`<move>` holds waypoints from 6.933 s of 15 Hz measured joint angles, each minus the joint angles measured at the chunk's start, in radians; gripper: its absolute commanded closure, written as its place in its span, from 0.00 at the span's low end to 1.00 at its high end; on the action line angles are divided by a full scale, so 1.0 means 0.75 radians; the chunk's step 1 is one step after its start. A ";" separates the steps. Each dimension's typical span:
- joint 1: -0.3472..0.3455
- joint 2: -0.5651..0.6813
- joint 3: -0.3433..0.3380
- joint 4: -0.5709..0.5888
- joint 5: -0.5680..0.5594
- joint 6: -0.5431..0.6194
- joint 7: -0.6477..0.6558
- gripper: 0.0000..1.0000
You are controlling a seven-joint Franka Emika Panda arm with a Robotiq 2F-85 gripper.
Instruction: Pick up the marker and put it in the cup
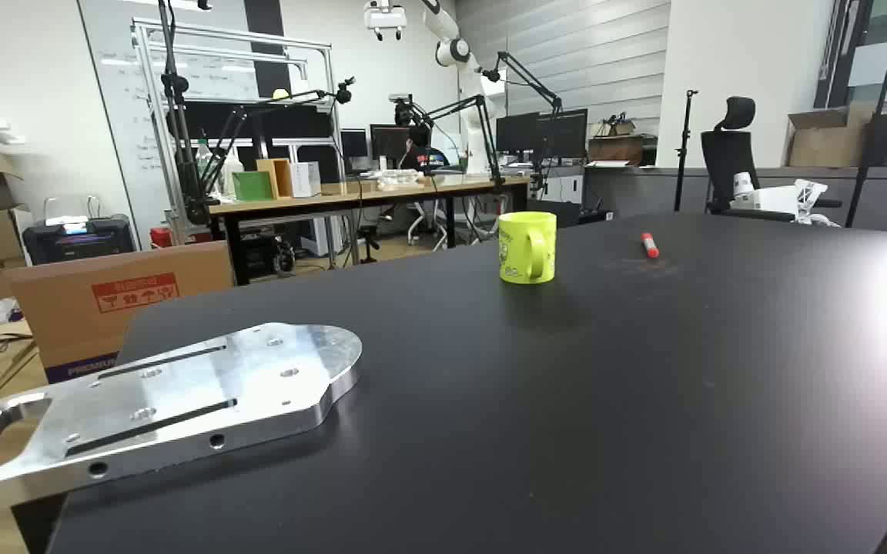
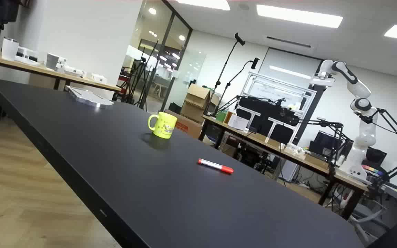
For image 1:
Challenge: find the red marker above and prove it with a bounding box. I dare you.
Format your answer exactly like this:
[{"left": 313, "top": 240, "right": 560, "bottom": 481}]
[{"left": 641, "top": 232, "right": 662, "bottom": 262}]

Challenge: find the yellow-green mug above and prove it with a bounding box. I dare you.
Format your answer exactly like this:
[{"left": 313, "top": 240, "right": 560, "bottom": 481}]
[{"left": 499, "top": 213, "right": 557, "bottom": 285}]

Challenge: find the wooden workbench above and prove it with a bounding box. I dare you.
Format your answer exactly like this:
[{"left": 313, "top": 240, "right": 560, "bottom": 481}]
[{"left": 210, "top": 176, "right": 531, "bottom": 285}]

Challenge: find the black computer monitor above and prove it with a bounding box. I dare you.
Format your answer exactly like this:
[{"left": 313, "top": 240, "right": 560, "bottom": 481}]
[{"left": 497, "top": 108, "right": 589, "bottom": 156}]

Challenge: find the aluminium mounting plate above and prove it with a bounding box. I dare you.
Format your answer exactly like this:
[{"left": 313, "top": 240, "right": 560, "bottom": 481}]
[{"left": 0, "top": 322, "right": 363, "bottom": 505}]

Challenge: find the green box on bench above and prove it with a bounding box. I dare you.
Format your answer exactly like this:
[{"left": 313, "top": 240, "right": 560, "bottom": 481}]
[{"left": 232, "top": 173, "right": 274, "bottom": 199}]

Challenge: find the black tripod pole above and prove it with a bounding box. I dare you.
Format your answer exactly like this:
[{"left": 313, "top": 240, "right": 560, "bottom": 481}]
[{"left": 671, "top": 88, "right": 701, "bottom": 213}]

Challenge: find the black office chair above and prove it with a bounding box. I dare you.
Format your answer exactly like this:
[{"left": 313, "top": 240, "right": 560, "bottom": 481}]
[{"left": 702, "top": 94, "right": 758, "bottom": 213}]

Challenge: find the white crumpled bag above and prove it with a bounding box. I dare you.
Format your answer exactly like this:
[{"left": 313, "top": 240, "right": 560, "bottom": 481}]
[{"left": 758, "top": 177, "right": 832, "bottom": 228}]

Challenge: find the cardboard box with red label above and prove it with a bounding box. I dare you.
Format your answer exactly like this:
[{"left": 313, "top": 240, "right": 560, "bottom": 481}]
[{"left": 8, "top": 240, "right": 233, "bottom": 380}]

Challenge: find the black printer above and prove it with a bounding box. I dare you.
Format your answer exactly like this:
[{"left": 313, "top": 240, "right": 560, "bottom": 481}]
[{"left": 23, "top": 214, "right": 136, "bottom": 264}]

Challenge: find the cardboard box on cabinet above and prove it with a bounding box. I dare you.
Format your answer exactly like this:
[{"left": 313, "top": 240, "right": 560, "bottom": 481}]
[{"left": 786, "top": 103, "right": 872, "bottom": 168}]

